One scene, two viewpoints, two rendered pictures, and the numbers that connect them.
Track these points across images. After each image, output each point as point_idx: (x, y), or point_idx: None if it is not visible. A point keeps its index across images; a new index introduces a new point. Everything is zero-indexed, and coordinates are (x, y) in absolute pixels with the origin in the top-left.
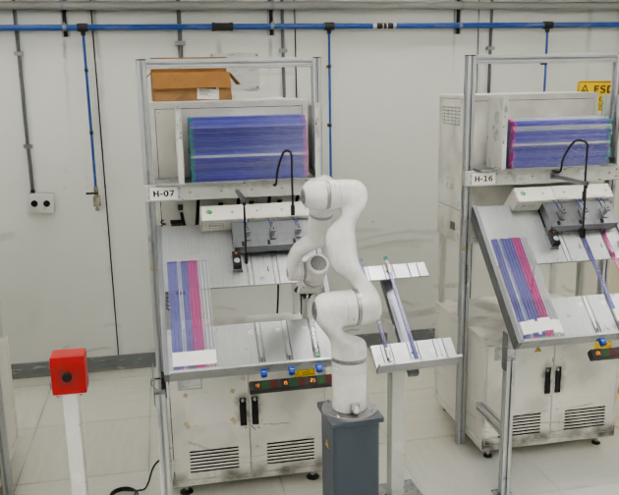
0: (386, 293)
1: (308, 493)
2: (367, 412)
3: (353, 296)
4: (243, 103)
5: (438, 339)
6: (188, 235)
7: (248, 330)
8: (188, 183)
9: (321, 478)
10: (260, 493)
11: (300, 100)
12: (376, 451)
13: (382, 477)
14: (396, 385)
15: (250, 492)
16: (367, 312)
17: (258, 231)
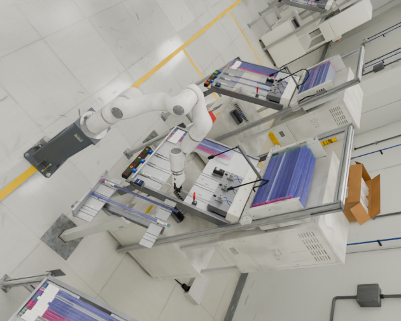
0: (148, 220)
1: (104, 214)
2: (83, 122)
3: (127, 95)
4: (323, 189)
5: (95, 214)
6: (247, 167)
7: None
8: (272, 154)
9: (107, 231)
10: (121, 202)
11: (317, 220)
12: (67, 128)
13: (81, 253)
14: (101, 220)
15: (125, 200)
16: (114, 99)
17: (231, 185)
